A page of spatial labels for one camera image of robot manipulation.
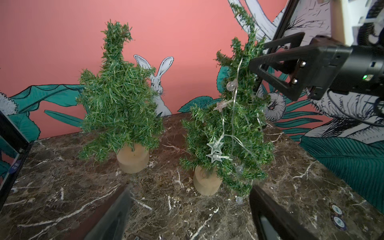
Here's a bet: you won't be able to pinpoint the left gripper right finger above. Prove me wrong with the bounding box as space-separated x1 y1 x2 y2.
249 185 316 240

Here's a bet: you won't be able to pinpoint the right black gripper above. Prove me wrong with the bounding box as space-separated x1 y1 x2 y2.
248 31 353 102

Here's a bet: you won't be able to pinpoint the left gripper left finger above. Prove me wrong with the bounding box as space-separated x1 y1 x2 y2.
66 186 133 240

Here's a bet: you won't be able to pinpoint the string light wire with bulbs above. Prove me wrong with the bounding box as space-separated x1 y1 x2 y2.
205 58 271 206

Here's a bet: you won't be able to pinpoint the mini christmas tree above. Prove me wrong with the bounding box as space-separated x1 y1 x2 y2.
78 21 164 174
180 3 274 196

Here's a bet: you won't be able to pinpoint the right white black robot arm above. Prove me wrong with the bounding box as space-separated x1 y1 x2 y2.
249 1 384 117

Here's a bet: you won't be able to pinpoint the round stickers on table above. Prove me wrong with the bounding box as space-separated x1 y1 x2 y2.
329 203 347 231

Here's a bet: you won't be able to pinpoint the black right frame post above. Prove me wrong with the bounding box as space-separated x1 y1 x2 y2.
254 0 301 91

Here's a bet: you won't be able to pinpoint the black frame post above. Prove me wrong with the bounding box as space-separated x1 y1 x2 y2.
1 111 32 208
254 0 301 91

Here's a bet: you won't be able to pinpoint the black left frame post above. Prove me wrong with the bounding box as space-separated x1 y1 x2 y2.
1 111 32 208

